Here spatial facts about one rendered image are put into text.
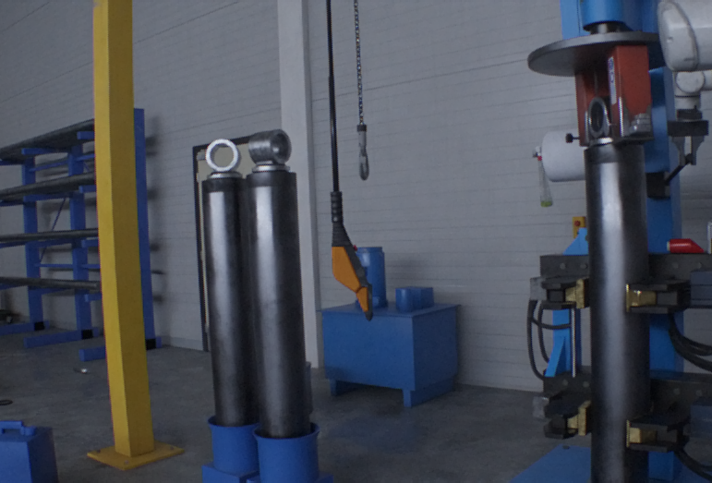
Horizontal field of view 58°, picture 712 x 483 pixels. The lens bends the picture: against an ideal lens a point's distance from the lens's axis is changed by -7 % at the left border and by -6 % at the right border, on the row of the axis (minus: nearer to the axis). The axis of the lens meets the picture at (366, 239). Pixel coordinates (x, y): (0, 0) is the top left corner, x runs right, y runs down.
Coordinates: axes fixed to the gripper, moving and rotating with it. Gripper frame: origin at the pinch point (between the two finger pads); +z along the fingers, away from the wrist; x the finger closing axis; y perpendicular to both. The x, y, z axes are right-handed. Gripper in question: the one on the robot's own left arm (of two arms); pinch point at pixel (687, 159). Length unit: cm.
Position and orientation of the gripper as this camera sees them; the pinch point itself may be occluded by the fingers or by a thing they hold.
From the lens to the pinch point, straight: 248.0
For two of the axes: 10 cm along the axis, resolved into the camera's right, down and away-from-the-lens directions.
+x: -9.8, 0.4, 1.8
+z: 0.9, 9.6, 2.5
